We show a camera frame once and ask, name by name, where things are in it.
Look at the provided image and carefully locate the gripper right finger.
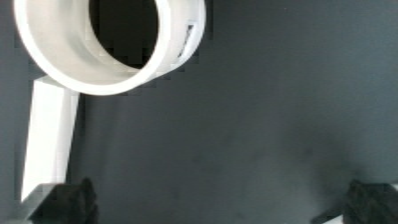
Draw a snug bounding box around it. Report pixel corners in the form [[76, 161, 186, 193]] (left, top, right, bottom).
[[310, 180, 398, 224]]

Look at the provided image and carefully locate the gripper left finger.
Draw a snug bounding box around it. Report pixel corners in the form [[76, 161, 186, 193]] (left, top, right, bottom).
[[10, 179, 99, 224]]

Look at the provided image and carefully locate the white lamp shade cone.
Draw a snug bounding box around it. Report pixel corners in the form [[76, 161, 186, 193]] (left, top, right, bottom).
[[14, 0, 206, 95]]

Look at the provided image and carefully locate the white table border frame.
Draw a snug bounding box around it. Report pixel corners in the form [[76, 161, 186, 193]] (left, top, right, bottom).
[[21, 76, 79, 199]]

